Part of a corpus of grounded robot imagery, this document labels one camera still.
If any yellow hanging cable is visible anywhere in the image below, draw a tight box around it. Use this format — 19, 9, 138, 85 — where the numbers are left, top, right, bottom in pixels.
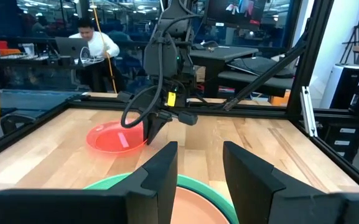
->
90, 0, 118, 94

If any black drawer cabinet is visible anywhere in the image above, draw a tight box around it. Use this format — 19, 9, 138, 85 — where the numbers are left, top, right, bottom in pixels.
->
321, 122, 359, 164

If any white tower appliance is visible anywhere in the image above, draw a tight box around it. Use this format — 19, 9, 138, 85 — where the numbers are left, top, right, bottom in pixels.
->
319, 63, 359, 110

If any orange bin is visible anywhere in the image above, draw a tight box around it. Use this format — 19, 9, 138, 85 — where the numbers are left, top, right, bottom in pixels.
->
0, 40, 22, 57

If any white container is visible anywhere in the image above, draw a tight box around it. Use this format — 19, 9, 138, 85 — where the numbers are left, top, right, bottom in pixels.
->
22, 42, 36, 57

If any grey laptop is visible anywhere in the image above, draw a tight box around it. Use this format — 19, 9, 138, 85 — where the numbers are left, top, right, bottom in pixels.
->
54, 36, 92, 60

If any white thin cable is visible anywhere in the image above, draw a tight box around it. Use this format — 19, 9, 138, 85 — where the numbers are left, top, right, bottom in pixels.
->
78, 46, 105, 66

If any person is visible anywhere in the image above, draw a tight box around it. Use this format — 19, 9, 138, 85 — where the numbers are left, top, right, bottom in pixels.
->
68, 17, 121, 93

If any orange box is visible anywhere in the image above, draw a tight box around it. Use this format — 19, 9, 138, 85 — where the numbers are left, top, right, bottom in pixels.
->
269, 90, 292, 107

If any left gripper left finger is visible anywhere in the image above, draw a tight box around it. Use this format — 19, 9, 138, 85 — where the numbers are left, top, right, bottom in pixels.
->
109, 141, 179, 224

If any terracotta plastic plate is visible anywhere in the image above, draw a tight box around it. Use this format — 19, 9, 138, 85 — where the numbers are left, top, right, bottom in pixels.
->
170, 185, 231, 224

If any black low desk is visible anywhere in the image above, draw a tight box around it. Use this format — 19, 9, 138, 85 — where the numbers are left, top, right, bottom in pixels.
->
217, 70, 295, 98

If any red translucent small plate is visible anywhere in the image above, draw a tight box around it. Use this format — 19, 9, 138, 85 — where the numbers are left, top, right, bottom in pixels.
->
85, 120, 148, 154

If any black monitor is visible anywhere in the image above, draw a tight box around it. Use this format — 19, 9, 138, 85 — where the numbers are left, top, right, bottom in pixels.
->
204, 0, 296, 29

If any black aluminium table frame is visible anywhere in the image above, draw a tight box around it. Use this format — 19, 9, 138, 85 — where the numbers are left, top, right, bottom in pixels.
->
0, 0, 359, 194

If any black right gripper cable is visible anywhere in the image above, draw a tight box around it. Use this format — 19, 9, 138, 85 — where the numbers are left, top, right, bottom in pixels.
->
119, 14, 205, 129

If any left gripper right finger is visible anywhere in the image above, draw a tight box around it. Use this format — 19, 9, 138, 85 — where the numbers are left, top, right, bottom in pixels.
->
222, 141, 323, 224

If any black tripod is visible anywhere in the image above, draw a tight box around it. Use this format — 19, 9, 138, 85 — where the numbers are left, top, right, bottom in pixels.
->
340, 24, 359, 65

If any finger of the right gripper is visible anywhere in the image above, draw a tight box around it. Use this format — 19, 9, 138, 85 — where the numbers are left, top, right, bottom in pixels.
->
156, 110, 173, 133
142, 115, 163, 146

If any cardboard box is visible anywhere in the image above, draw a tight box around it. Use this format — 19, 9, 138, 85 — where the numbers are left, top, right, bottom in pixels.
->
194, 65, 207, 83

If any large light green plate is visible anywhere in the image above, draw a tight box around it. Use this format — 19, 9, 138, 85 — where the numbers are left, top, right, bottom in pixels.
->
83, 172, 240, 224

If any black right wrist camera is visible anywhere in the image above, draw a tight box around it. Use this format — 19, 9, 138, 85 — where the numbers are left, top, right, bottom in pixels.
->
143, 29, 180, 80

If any silver metal bracket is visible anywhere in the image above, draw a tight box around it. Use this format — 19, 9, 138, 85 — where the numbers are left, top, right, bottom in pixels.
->
299, 86, 319, 138

